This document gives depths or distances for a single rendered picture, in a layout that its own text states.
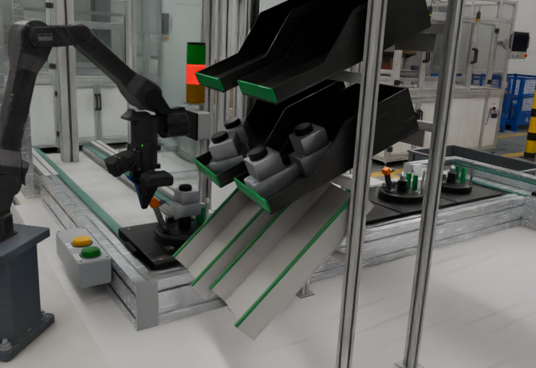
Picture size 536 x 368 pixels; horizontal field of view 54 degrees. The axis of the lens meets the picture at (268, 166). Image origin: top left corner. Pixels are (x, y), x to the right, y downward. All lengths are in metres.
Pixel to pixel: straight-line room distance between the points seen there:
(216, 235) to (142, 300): 0.19
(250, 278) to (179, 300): 0.25
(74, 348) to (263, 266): 0.40
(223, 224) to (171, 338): 0.24
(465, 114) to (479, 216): 5.66
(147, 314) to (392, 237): 0.70
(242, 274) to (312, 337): 0.25
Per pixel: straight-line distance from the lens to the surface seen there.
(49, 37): 1.01
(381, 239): 1.44
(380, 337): 1.14
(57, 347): 1.10
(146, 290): 1.08
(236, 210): 1.05
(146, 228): 1.32
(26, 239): 1.06
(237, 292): 0.93
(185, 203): 1.22
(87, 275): 1.20
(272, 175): 0.80
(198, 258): 1.05
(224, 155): 0.89
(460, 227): 1.70
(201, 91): 1.39
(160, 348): 1.06
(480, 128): 7.73
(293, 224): 0.93
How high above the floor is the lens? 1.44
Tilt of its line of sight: 14 degrees down
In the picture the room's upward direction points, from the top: 3 degrees clockwise
